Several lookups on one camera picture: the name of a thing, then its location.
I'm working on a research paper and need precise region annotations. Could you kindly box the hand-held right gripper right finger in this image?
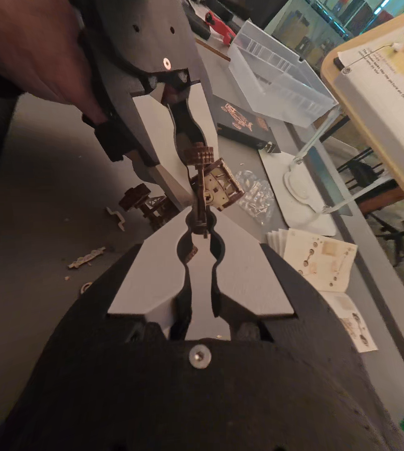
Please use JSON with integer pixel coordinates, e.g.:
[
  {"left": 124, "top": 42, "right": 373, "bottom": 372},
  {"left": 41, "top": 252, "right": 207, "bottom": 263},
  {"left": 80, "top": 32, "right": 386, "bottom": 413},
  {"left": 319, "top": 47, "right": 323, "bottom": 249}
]
[{"left": 207, "top": 210, "right": 298, "bottom": 320}]

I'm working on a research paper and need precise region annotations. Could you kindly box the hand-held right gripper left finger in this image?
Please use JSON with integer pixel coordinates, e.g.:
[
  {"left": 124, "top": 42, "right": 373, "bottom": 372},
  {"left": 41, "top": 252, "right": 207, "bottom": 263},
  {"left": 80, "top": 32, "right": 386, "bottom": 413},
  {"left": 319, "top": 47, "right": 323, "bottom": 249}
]
[{"left": 108, "top": 206, "right": 193, "bottom": 330}]

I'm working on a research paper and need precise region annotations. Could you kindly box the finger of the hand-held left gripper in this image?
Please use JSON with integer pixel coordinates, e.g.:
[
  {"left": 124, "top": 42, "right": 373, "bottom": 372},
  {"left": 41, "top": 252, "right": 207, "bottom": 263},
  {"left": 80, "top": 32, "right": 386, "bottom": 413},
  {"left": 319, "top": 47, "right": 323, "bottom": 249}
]
[
  {"left": 132, "top": 93, "right": 194, "bottom": 212},
  {"left": 186, "top": 81, "right": 221, "bottom": 158}
]

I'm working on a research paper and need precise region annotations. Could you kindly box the wooden wheel axle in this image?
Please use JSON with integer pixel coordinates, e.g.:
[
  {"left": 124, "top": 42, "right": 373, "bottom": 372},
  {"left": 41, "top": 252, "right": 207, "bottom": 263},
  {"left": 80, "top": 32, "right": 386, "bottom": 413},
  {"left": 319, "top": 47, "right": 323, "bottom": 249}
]
[{"left": 183, "top": 142, "right": 217, "bottom": 263}]

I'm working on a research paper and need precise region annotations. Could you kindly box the wooden buggy model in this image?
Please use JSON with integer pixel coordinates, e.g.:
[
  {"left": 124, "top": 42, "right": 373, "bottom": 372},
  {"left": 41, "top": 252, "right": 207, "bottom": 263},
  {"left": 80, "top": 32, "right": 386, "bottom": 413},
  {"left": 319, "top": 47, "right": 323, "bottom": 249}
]
[{"left": 118, "top": 158, "right": 245, "bottom": 231}]

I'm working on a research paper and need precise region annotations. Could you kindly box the clear plastic bag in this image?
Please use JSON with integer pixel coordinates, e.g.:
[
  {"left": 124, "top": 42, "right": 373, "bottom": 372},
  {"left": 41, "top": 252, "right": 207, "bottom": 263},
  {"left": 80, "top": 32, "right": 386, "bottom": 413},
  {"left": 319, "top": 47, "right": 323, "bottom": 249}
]
[{"left": 235, "top": 170, "right": 276, "bottom": 225}]

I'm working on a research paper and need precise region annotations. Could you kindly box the black model box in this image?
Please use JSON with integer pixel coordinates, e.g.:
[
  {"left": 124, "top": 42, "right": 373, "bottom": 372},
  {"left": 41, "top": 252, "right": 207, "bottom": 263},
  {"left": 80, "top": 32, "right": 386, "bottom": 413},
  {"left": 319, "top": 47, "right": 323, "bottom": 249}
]
[{"left": 216, "top": 94, "right": 282, "bottom": 154}]

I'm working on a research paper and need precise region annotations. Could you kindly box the person's left hand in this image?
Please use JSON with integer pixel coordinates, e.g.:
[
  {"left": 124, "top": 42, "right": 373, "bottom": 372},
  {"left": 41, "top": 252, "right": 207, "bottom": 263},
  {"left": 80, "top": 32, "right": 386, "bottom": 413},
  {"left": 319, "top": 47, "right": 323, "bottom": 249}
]
[{"left": 0, "top": 0, "right": 109, "bottom": 125}]

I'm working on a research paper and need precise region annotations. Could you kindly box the toothed wooden bar piece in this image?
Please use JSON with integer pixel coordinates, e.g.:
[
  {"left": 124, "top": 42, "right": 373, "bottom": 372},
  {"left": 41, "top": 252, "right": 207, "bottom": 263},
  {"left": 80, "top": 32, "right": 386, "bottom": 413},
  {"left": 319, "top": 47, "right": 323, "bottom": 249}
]
[{"left": 67, "top": 247, "right": 107, "bottom": 270}]

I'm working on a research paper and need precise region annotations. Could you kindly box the instruction booklet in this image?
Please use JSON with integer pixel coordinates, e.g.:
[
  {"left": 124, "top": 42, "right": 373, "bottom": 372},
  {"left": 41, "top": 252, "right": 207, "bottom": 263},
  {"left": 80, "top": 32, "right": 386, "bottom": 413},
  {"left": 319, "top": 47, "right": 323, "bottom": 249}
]
[{"left": 265, "top": 228, "right": 379, "bottom": 354}]

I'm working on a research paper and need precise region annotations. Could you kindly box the wooden S-shaped piece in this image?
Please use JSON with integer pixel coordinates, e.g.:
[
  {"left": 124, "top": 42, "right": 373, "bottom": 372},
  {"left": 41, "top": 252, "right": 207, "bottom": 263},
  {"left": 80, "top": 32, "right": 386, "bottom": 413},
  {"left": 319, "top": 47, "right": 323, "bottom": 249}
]
[{"left": 105, "top": 206, "right": 126, "bottom": 232}]

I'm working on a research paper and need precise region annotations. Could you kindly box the clear plastic organiser box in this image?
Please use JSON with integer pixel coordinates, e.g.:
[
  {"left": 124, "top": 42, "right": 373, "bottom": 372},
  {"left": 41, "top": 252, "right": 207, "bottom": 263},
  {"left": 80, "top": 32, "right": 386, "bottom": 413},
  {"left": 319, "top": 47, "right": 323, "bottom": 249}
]
[{"left": 227, "top": 19, "right": 340, "bottom": 128}]

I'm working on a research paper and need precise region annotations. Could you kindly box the red clamp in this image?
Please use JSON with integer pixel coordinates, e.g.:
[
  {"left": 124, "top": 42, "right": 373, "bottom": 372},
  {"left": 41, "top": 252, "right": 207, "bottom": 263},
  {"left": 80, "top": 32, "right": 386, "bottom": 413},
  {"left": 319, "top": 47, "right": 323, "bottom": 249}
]
[{"left": 204, "top": 11, "right": 238, "bottom": 47}]

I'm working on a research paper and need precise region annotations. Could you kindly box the instruction sheet display board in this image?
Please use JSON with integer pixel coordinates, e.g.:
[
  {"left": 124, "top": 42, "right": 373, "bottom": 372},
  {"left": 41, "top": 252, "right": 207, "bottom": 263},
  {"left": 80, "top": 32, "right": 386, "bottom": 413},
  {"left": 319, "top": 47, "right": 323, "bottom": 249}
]
[{"left": 320, "top": 3, "right": 404, "bottom": 216}]

